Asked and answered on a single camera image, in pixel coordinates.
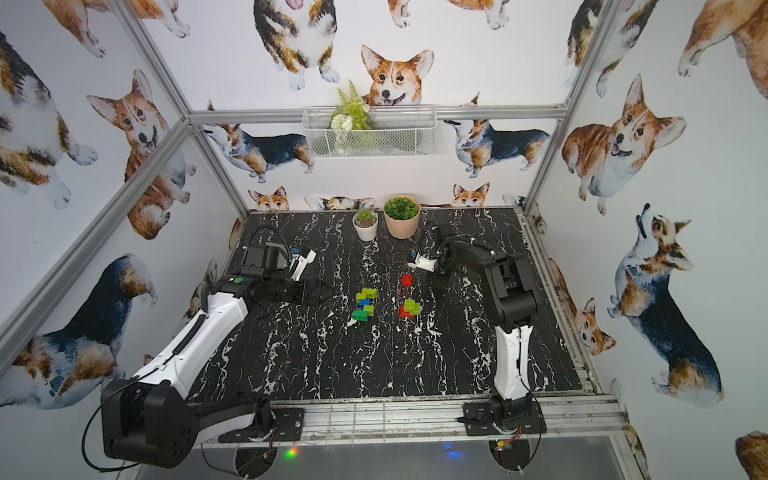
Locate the dark green lego brick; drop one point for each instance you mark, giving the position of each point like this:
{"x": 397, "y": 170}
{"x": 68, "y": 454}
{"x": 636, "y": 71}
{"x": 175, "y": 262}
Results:
{"x": 360, "y": 316}

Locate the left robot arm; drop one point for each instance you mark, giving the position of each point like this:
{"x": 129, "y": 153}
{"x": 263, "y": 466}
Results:
{"x": 149, "y": 418}

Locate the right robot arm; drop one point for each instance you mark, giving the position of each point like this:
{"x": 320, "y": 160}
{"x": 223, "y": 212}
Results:
{"x": 511, "y": 304}

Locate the small white plant pot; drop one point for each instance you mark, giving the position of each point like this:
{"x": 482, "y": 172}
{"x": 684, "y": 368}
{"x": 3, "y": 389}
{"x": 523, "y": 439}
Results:
{"x": 365, "y": 222}

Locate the large beige plant pot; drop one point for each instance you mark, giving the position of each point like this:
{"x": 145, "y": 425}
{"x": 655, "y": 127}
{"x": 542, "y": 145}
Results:
{"x": 402, "y": 215}

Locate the green fern plant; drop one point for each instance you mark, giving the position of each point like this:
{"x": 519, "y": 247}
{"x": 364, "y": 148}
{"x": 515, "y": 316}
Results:
{"x": 352, "y": 113}

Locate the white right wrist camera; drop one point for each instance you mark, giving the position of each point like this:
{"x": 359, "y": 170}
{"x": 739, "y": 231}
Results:
{"x": 423, "y": 263}

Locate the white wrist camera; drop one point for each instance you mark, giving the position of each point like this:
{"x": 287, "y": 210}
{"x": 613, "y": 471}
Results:
{"x": 423, "y": 263}
{"x": 302, "y": 257}

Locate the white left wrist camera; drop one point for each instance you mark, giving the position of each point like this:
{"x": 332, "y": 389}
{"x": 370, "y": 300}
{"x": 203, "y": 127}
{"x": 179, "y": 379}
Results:
{"x": 302, "y": 257}

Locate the white wire basket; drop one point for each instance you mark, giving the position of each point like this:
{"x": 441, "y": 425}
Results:
{"x": 386, "y": 132}

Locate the aluminium front rail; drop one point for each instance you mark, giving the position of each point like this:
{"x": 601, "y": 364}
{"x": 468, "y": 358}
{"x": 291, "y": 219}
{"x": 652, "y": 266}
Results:
{"x": 422, "y": 419}

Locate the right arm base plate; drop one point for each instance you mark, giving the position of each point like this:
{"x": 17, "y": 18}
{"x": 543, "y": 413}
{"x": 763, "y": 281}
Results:
{"x": 492, "y": 419}

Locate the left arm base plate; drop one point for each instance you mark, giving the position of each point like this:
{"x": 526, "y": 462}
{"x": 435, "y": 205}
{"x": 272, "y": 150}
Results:
{"x": 282, "y": 424}

